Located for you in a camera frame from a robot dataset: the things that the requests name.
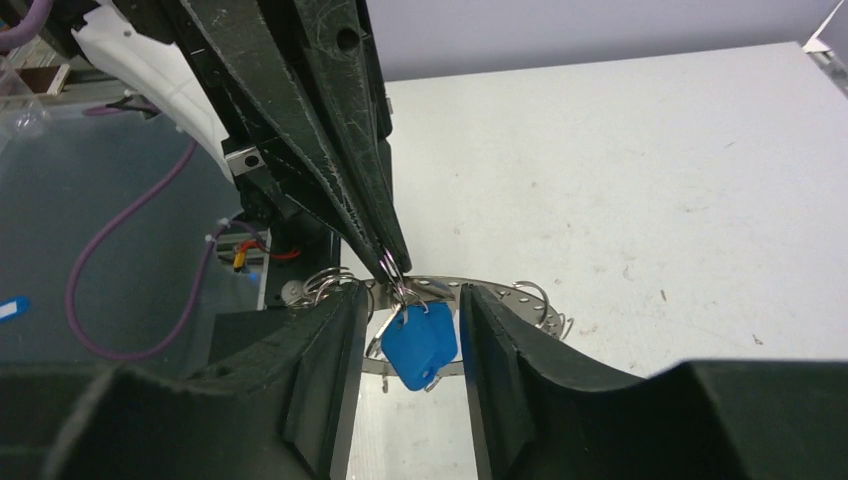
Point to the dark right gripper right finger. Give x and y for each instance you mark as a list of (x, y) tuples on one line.
[(542, 410)]

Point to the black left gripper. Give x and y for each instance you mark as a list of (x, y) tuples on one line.
[(299, 88)]

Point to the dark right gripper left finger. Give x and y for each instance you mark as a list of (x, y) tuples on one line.
[(281, 408)]

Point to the silver key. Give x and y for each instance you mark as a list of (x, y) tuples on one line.
[(374, 348)]

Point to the blue key tag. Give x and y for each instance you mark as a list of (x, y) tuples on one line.
[(420, 342)]

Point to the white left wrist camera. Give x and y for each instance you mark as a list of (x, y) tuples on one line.
[(157, 71)]

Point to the aluminium back rail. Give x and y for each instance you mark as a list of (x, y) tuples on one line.
[(827, 47)]

